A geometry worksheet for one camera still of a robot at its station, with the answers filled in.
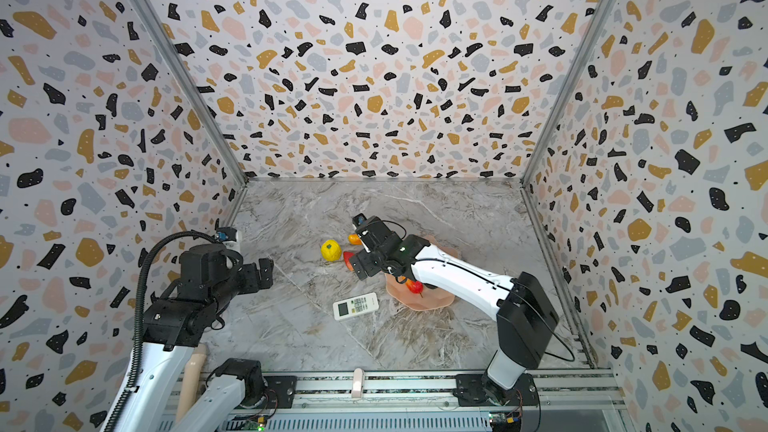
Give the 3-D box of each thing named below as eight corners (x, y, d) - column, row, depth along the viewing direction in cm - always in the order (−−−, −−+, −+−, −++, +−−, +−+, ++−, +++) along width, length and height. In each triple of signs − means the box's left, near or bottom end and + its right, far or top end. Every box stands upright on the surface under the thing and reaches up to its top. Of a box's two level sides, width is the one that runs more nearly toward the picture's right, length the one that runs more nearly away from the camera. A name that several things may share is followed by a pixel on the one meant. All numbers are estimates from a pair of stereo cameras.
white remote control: (335, 321, 88) (334, 318, 86) (333, 305, 91) (332, 302, 89) (379, 309, 90) (379, 306, 88) (375, 293, 93) (375, 290, 92)
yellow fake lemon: (321, 258, 101) (317, 247, 96) (332, 247, 104) (329, 236, 99) (332, 266, 99) (329, 255, 94) (343, 255, 102) (341, 244, 97)
